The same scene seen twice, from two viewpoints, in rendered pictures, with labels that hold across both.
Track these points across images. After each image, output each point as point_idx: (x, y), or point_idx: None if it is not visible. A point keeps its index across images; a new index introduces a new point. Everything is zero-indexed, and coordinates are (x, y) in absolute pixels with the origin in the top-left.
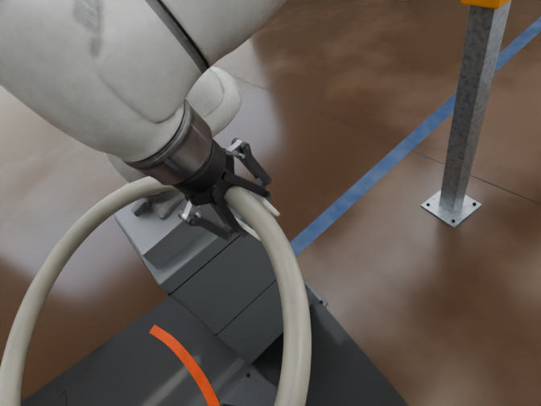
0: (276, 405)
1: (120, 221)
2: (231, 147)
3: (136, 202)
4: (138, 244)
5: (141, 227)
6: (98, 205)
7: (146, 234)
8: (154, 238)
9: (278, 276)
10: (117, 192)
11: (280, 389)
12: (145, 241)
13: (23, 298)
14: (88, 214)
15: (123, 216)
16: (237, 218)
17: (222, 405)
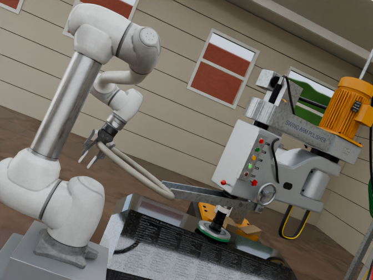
0: (120, 151)
1: (106, 269)
2: (96, 130)
3: (91, 251)
4: (106, 252)
5: (98, 255)
6: (129, 165)
7: (99, 251)
8: (97, 246)
9: (106, 143)
10: (121, 159)
11: (118, 150)
12: (102, 249)
13: (161, 188)
14: (133, 168)
15: (102, 269)
16: (95, 156)
17: (108, 266)
